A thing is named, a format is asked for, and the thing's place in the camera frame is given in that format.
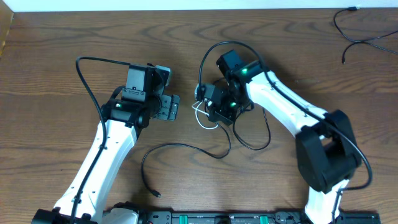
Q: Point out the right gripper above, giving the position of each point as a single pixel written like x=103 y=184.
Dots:
x=221 y=113

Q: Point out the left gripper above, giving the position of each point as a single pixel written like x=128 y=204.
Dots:
x=170 y=109

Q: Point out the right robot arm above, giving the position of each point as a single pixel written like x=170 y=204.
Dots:
x=325 y=146

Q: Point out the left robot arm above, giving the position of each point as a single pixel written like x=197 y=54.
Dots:
x=123 y=117

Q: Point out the brown cardboard panel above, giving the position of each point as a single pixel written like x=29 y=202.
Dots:
x=6 y=17

